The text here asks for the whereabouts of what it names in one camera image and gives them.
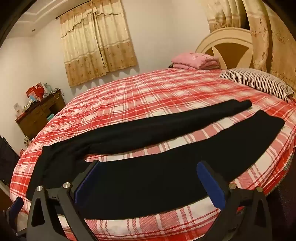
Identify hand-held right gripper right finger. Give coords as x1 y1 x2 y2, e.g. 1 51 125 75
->
196 160 273 241

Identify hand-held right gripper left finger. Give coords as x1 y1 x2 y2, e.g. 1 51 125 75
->
26 160 102 241

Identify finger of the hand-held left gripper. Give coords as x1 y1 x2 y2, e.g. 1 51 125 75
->
7 197 25 223

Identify black pants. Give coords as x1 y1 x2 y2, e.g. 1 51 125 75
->
26 100 285 219

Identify black chair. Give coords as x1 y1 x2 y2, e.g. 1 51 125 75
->
0 136 21 186

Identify dark wooden cabinet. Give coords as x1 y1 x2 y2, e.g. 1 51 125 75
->
15 89 66 141

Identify red gift bag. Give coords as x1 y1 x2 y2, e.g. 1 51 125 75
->
26 85 44 101

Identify red plaid bed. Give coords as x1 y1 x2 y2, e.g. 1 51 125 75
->
9 67 296 241

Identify striped pillow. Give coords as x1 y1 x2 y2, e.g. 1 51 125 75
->
219 68 295 102

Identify pink folded blanket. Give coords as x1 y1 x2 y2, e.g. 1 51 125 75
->
171 52 221 70

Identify beige patterned window curtain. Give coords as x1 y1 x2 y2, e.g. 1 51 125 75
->
59 0 138 88

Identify cream round headboard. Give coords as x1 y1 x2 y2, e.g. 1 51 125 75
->
195 27 255 70

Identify beige floral long curtain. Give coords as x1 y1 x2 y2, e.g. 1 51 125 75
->
201 0 296 93

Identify dark curtain rod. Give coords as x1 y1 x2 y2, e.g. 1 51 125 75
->
55 0 93 21

